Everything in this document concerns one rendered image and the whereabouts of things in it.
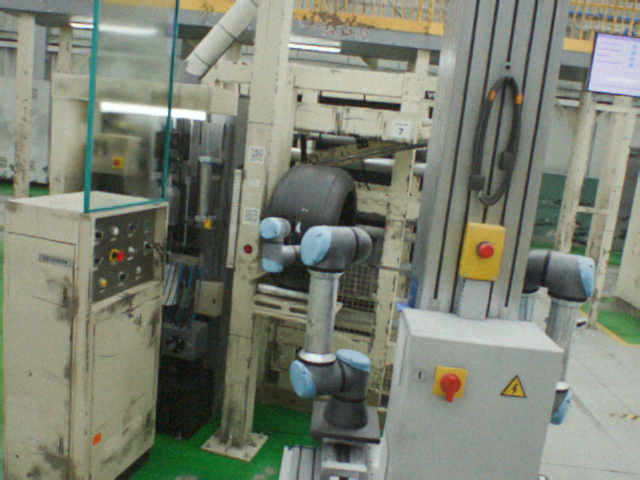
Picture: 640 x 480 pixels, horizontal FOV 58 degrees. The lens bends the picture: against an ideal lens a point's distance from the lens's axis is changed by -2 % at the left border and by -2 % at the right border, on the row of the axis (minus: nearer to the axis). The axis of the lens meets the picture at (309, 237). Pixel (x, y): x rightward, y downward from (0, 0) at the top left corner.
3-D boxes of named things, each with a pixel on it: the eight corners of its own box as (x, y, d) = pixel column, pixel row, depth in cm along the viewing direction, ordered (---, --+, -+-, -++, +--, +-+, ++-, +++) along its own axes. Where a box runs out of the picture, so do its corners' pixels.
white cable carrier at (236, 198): (226, 266, 286) (234, 169, 277) (230, 265, 290) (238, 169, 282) (234, 268, 285) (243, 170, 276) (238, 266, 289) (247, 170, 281)
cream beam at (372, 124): (292, 131, 292) (295, 101, 290) (306, 132, 316) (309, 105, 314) (413, 144, 277) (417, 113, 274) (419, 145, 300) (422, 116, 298)
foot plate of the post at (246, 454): (200, 449, 296) (201, 442, 295) (222, 426, 321) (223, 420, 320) (249, 462, 289) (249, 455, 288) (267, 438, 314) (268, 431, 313)
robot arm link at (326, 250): (343, 400, 184) (362, 229, 176) (302, 406, 176) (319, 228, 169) (324, 385, 194) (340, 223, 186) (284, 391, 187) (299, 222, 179)
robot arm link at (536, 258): (506, 254, 177) (493, 374, 201) (543, 261, 172) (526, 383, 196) (514, 237, 186) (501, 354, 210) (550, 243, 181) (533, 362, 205)
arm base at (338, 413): (369, 432, 186) (373, 404, 184) (322, 426, 187) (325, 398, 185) (367, 410, 201) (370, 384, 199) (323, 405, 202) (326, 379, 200)
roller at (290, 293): (255, 292, 274) (256, 283, 273) (258, 290, 278) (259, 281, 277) (327, 306, 265) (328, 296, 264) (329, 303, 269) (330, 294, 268)
